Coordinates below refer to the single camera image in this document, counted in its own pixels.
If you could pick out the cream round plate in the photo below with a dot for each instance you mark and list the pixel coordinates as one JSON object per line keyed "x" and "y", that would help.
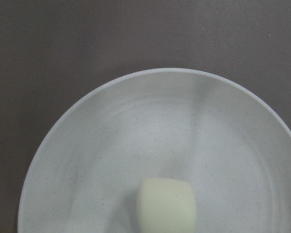
{"x": 170, "y": 122}

